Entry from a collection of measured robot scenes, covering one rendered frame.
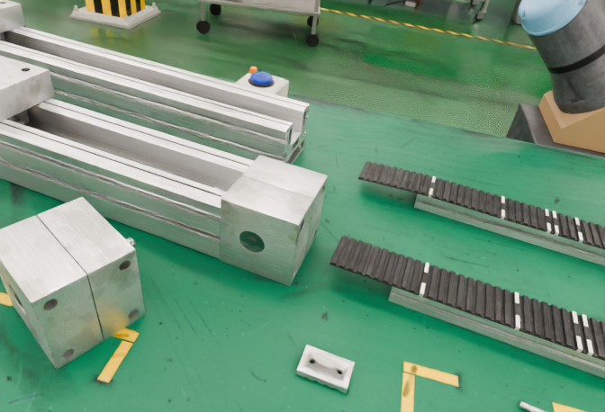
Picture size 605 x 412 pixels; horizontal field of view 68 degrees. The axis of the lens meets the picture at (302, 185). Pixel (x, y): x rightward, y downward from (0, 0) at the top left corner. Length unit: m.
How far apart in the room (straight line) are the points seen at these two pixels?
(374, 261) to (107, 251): 0.28
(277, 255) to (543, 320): 0.29
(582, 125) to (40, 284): 0.91
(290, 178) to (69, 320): 0.26
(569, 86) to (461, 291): 0.58
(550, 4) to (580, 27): 0.07
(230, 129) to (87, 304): 0.34
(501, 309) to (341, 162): 0.34
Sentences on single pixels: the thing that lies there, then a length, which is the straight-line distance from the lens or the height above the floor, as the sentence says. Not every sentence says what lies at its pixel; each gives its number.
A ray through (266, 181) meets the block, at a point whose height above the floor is 0.87.
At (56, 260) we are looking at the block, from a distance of 0.44.
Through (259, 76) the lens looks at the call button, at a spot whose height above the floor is 0.85.
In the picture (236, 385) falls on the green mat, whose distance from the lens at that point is 0.45.
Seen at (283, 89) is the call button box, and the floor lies 0.83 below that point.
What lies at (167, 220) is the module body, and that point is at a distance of 0.55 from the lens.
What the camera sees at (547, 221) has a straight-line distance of 0.70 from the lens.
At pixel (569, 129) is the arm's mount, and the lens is 1.01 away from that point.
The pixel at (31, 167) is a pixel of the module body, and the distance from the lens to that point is 0.66.
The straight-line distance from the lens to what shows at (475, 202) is 0.68.
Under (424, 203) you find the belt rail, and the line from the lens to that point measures 0.67.
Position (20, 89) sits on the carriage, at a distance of 0.69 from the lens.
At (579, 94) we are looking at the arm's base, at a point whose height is 0.88.
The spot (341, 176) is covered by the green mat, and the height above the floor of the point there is 0.78.
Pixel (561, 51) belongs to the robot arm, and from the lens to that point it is 0.97.
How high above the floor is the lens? 1.18
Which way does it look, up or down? 36 degrees down
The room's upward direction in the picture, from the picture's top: 8 degrees clockwise
